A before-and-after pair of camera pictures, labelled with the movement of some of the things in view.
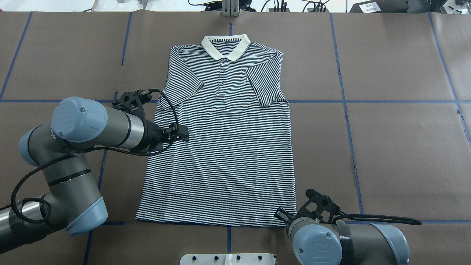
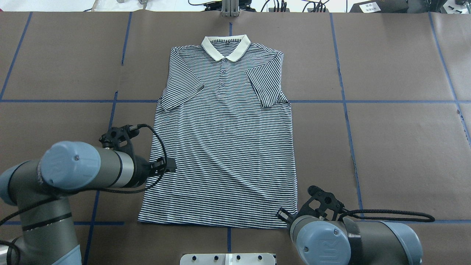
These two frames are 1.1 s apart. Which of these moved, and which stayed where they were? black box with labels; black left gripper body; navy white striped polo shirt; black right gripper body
Moved: black left gripper body
Stayed: black right gripper body; black box with labels; navy white striped polo shirt
